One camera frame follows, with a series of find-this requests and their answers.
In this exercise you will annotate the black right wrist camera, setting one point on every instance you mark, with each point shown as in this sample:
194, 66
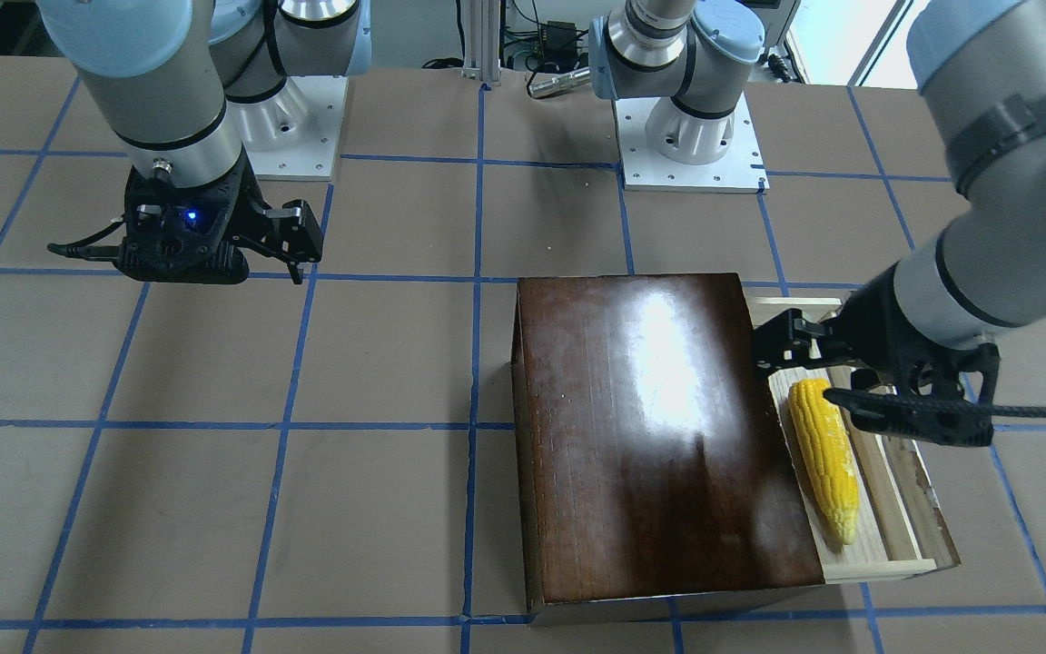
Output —
164, 242

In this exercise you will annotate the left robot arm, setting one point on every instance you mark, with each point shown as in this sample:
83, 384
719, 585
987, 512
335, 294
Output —
980, 67

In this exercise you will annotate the aluminium frame post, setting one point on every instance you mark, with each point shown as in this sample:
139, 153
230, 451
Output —
481, 23

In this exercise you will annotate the silver metal cylinder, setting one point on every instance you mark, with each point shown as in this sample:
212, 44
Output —
560, 84

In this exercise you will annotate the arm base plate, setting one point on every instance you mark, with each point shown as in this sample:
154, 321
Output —
664, 149
294, 135

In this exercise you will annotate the yellow corn cob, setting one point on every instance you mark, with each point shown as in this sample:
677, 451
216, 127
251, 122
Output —
828, 456

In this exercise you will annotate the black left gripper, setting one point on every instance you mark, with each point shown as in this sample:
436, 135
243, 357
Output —
870, 333

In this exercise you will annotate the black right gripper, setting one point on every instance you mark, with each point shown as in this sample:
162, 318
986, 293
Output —
245, 207

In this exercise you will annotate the dark brown wooden cabinet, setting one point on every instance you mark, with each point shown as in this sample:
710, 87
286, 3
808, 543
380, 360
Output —
653, 471

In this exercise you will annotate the light wood drawer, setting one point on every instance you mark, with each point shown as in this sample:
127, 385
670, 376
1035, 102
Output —
900, 531

